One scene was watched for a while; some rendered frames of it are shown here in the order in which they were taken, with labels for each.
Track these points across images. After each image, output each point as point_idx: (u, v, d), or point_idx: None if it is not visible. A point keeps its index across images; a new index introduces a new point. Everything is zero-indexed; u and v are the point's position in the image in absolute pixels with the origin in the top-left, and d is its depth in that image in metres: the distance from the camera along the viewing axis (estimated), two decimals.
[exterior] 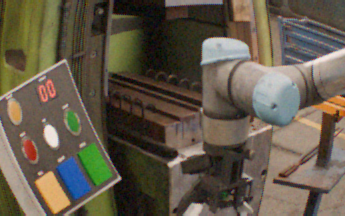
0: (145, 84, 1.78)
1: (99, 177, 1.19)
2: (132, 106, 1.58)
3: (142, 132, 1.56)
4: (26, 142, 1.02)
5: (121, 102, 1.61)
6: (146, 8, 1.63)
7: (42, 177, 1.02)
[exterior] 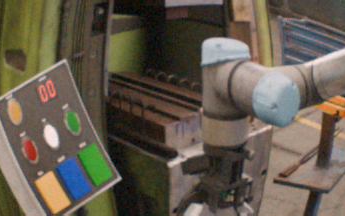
0: (145, 84, 1.78)
1: (99, 177, 1.19)
2: (132, 106, 1.58)
3: (142, 132, 1.56)
4: (26, 142, 1.02)
5: (121, 102, 1.61)
6: (146, 8, 1.63)
7: (42, 177, 1.02)
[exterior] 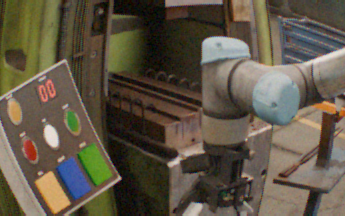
0: (145, 84, 1.78)
1: (99, 177, 1.19)
2: (132, 106, 1.58)
3: (142, 132, 1.56)
4: (26, 142, 1.02)
5: (121, 102, 1.61)
6: (146, 8, 1.63)
7: (42, 177, 1.02)
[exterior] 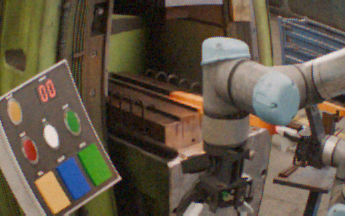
0: (145, 84, 1.78)
1: (99, 177, 1.19)
2: (132, 106, 1.58)
3: (142, 132, 1.56)
4: (26, 142, 1.02)
5: (121, 102, 1.61)
6: (146, 8, 1.63)
7: (42, 177, 1.02)
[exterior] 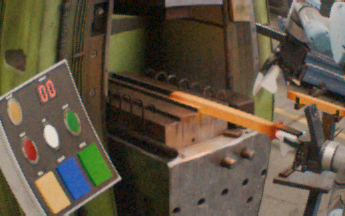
0: (145, 84, 1.78)
1: (99, 177, 1.19)
2: (132, 106, 1.58)
3: (142, 132, 1.56)
4: (26, 142, 1.02)
5: (121, 102, 1.61)
6: (146, 8, 1.63)
7: (42, 177, 1.02)
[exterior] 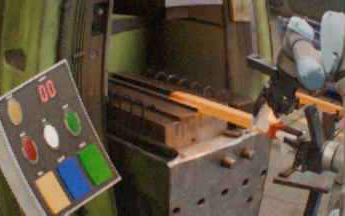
0: (145, 84, 1.78)
1: (99, 177, 1.19)
2: (132, 106, 1.58)
3: (142, 132, 1.56)
4: (26, 142, 1.02)
5: (121, 102, 1.61)
6: (146, 8, 1.63)
7: (42, 177, 1.02)
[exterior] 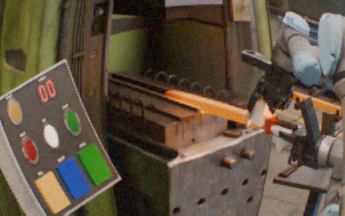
0: (145, 84, 1.78)
1: (99, 177, 1.19)
2: (132, 106, 1.58)
3: (142, 132, 1.56)
4: (26, 142, 1.02)
5: (121, 102, 1.61)
6: (146, 8, 1.63)
7: (42, 177, 1.02)
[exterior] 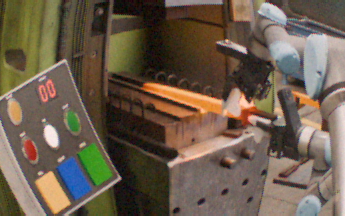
0: (145, 84, 1.78)
1: (99, 177, 1.19)
2: (132, 106, 1.58)
3: (142, 132, 1.56)
4: (26, 142, 1.02)
5: (121, 102, 1.61)
6: (146, 8, 1.63)
7: (42, 177, 1.02)
